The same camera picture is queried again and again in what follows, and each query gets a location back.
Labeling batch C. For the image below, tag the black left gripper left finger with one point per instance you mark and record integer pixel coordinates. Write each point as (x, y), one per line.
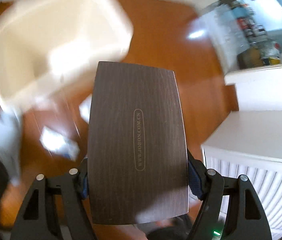
(37, 217)

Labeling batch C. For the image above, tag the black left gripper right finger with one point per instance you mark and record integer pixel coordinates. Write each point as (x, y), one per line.
(245, 218)

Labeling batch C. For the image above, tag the dark brown wood-grain box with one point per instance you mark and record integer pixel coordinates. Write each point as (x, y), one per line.
(137, 151)

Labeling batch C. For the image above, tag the cream square trash bin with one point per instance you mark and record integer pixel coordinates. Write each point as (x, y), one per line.
(50, 45)

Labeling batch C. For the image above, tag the white bed with ribbed side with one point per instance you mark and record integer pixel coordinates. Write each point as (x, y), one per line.
(249, 141)

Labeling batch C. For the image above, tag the white paper scrap on floor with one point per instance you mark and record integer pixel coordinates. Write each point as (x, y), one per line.
(58, 144)

